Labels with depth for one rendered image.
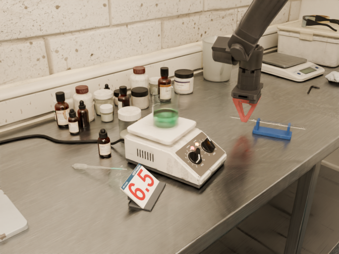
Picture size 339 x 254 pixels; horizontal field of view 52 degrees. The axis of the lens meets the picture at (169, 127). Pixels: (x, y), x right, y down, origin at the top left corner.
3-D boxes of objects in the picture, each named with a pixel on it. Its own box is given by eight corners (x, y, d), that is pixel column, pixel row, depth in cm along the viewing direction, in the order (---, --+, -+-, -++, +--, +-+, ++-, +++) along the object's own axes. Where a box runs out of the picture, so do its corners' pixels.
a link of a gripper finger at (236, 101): (229, 123, 95) (232, 90, 90) (235, 113, 100) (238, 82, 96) (255, 127, 92) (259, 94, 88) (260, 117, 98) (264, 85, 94)
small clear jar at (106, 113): (116, 119, 102) (115, 105, 100) (107, 123, 99) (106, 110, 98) (107, 116, 104) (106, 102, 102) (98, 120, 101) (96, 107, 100)
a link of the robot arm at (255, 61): (258, 47, 82) (268, 43, 86) (232, 43, 86) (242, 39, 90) (255, 75, 85) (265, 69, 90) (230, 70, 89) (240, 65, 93)
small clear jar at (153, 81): (162, 90, 124) (162, 76, 121) (162, 95, 119) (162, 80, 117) (150, 90, 124) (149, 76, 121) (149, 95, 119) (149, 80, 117)
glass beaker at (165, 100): (167, 135, 75) (167, 99, 71) (146, 126, 79) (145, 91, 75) (187, 124, 80) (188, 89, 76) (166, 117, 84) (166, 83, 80)
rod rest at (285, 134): (291, 134, 93) (293, 122, 92) (290, 140, 91) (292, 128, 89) (254, 128, 97) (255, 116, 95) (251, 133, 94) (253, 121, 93)
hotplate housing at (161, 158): (226, 162, 81) (229, 132, 77) (199, 191, 71) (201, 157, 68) (150, 137, 92) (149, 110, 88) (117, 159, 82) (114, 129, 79)
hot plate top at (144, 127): (198, 125, 81) (198, 121, 80) (169, 146, 72) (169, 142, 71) (156, 113, 87) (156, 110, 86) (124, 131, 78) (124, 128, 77)
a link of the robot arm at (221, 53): (241, 48, 78) (257, 19, 80) (198, 41, 84) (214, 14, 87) (251, 79, 87) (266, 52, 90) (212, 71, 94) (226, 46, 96)
